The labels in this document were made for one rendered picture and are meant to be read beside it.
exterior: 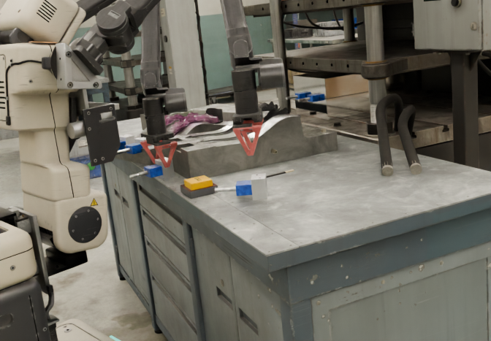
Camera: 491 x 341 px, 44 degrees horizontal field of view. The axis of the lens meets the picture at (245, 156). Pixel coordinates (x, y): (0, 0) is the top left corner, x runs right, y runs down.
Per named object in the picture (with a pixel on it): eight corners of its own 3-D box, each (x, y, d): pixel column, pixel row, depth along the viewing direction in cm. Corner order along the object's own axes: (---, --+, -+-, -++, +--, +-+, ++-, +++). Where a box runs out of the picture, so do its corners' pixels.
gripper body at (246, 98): (262, 115, 154) (259, 85, 152) (260, 122, 144) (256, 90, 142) (237, 117, 154) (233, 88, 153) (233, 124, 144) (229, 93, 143)
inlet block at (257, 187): (215, 203, 152) (212, 182, 151) (217, 197, 157) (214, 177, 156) (267, 199, 151) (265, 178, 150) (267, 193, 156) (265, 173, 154)
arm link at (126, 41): (90, 49, 159) (84, 35, 155) (113, 23, 163) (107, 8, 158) (118, 62, 156) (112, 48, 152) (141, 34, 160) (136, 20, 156)
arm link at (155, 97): (142, 94, 179) (141, 96, 174) (165, 91, 180) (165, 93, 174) (145, 117, 181) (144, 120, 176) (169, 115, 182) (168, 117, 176)
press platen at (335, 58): (381, 115, 207) (378, 63, 203) (230, 90, 322) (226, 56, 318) (554, 81, 239) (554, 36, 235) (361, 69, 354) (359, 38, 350)
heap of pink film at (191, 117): (172, 140, 208) (169, 117, 206) (143, 136, 221) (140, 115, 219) (229, 125, 224) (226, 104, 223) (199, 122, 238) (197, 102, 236)
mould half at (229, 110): (150, 166, 199) (146, 133, 197) (111, 157, 219) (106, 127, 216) (261, 134, 231) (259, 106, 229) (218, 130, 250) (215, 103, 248)
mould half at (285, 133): (191, 181, 175) (185, 135, 172) (164, 165, 198) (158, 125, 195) (337, 150, 194) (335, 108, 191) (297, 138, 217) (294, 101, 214)
